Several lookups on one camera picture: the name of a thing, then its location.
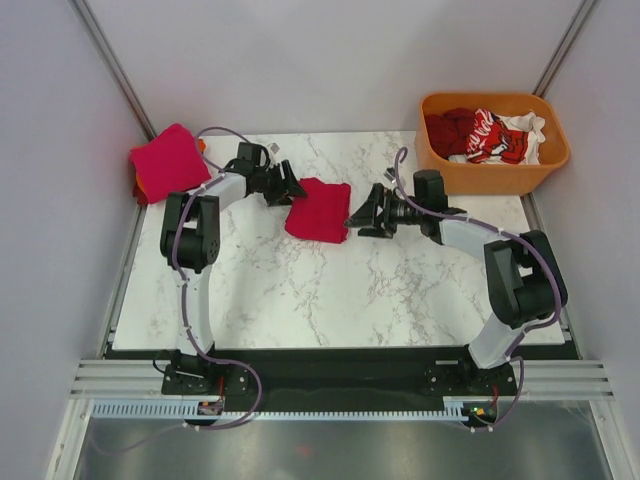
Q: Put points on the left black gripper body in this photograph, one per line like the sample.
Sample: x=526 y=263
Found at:
x=269 y=184

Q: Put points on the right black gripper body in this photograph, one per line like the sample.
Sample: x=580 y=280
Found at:
x=401 y=213

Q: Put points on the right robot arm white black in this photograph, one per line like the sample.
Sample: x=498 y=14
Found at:
x=525 y=287

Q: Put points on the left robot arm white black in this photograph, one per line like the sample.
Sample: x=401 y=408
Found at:
x=190 y=237

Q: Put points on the dark red crumpled t shirt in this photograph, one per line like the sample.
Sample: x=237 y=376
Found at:
x=448 y=132

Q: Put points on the orange plastic basket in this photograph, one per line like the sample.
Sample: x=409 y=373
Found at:
x=493 y=179

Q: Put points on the folded pink t shirt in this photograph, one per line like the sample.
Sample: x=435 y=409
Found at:
x=170 y=163

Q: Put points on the red white printed t shirt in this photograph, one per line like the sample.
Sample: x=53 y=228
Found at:
x=505 y=140

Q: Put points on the folded dark red t shirt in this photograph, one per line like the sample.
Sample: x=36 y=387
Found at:
x=139 y=192

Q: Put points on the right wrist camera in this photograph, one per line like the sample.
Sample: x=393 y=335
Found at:
x=389 y=174

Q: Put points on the right aluminium frame post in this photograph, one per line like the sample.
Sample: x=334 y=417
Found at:
x=580 y=19

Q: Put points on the aluminium frame post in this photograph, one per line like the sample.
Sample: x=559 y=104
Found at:
x=580 y=19
x=106 y=52

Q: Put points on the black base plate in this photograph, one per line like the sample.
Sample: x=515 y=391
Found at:
x=254 y=374

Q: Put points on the left aluminium frame post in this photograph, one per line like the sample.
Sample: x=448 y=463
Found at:
x=106 y=52

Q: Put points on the grey slotted cable duct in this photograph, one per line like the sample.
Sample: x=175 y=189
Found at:
x=295 y=407

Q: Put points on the aluminium rail profile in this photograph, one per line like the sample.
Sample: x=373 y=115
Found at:
x=549 y=380

